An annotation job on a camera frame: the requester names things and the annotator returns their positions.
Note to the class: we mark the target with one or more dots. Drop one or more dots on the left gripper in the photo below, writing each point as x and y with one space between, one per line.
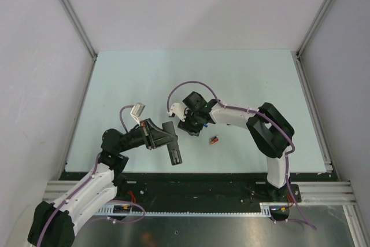
151 132

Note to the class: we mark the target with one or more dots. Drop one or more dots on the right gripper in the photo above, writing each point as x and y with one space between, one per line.
187 126

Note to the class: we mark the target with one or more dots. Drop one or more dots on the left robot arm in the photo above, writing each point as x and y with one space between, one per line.
57 223

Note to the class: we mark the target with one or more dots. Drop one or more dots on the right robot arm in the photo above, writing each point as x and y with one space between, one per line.
271 132

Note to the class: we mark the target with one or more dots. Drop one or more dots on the red orange battery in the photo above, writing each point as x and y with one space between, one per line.
213 141

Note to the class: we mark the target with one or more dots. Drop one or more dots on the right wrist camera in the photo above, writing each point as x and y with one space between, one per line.
179 110

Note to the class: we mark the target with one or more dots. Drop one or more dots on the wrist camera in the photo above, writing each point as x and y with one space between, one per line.
136 111
179 110

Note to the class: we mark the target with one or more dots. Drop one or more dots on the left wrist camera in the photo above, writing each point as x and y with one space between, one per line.
136 111

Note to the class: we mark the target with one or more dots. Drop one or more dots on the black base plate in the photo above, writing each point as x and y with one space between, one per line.
202 192

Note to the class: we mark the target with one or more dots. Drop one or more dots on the grey cable duct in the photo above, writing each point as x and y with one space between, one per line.
124 209

